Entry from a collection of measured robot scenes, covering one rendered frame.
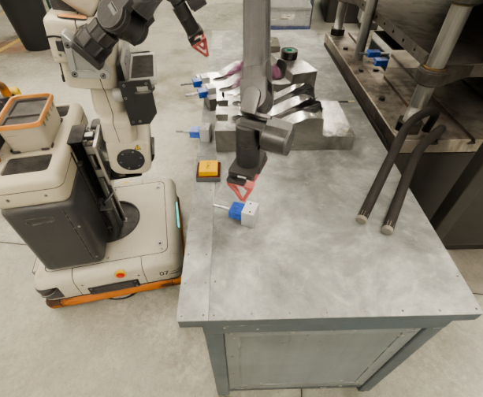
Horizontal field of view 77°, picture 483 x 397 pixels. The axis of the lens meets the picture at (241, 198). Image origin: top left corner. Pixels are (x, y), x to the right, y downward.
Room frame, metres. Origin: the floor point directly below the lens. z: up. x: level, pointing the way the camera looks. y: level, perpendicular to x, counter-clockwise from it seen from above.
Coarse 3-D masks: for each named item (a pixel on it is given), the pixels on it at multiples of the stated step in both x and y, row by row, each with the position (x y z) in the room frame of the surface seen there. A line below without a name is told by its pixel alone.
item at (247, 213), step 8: (224, 208) 0.60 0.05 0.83; (232, 208) 0.59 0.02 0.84; (240, 208) 0.59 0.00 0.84; (248, 208) 0.58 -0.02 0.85; (256, 208) 0.58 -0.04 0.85; (232, 216) 0.57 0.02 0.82; (240, 216) 0.57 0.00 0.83; (248, 216) 0.55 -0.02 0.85; (256, 216) 0.58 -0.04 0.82; (248, 224) 0.55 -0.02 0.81
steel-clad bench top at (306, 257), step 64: (320, 64) 1.71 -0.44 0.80; (192, 192) 0.70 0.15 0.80; (256, 192) 0.70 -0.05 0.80; (320, 192) 0.70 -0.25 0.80; (384, 192) 0.70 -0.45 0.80; (192, 256) 0.46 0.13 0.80; (256, 256) 0.46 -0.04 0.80; (320, 256) 0.46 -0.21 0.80; (384, 256) 0.46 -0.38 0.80; (448, 256) 0.46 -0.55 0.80; (192, 320) 0.29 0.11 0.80
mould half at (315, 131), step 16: (304, 96) 1.07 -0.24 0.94; (224, 112) 1.03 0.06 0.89; (240, 112) 1.04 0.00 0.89; (272, 112) 1.04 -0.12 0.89; (304, 112) 0.96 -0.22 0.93; (320, 112) 0.96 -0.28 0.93; (336, 112) 1.09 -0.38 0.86; (224, 128) 0.92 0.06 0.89; (304, 128) 0.92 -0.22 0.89; (320, 128) 0.92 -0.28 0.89; (336, 128) 0.97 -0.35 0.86; (224, 144) 0.91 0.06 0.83; (304, 144) 0.92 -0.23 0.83; (320, 144) 0.92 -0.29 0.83; (336, 144) 0.92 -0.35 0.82; (352, 144) 0.92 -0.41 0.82
